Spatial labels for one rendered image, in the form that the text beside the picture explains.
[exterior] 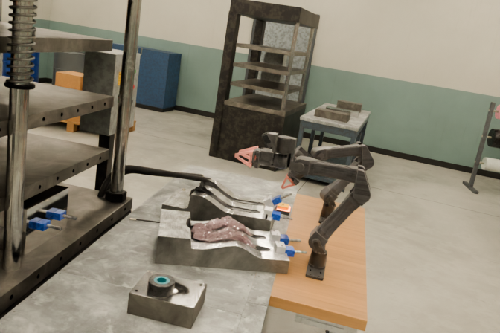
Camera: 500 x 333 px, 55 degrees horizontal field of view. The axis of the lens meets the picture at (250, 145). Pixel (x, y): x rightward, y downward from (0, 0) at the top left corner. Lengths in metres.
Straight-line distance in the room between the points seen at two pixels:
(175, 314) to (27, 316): 0.41
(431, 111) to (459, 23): 1.44
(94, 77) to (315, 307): 1.47
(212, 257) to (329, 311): 0.46
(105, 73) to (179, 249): 1.01
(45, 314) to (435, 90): 7.58
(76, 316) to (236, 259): 0.61
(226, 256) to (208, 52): 7.56
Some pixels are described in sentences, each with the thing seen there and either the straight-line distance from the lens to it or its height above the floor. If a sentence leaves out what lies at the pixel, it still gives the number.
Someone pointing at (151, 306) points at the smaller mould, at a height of 0.84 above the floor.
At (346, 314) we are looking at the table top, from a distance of 1.74.
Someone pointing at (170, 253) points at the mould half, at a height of 0.84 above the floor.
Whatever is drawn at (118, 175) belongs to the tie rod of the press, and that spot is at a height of 0.92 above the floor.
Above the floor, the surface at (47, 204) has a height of 0.94.
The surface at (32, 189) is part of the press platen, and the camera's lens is 1.84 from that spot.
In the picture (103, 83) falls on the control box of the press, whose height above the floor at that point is 1.32.
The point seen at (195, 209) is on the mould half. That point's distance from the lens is 2.17.
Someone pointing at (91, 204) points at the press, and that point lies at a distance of 2.36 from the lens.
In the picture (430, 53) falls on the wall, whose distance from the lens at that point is 8.47.
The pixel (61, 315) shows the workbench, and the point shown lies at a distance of 1.55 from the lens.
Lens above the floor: 1.66
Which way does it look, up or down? 13 degrees down
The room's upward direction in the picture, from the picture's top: 9 degrees clockwise
